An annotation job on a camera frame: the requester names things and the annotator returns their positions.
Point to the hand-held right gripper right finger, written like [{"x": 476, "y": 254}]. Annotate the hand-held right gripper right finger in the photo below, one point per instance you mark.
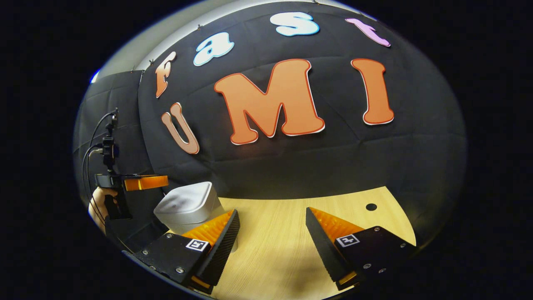
[{"x": 325, "y": 250}]

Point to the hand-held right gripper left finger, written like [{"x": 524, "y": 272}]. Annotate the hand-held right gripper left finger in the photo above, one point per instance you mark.
[{"x": 218, "y": 250}]

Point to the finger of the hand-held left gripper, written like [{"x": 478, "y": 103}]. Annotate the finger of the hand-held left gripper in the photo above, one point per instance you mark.
[{"x": 145, "y": 182}]

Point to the white desktop garbage bin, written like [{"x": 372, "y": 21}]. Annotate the white desktop garbage bin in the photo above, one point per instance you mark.
[{"x": 187, "y": 204}]

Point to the wooden desktop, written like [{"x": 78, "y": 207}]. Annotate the wooden desktop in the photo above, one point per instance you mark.
[{"x": 275, "y": 225}]

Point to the black backdrop cloth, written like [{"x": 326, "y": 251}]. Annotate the black backdrop cloth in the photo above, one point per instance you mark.
[{"x": 291, "y": 166}]

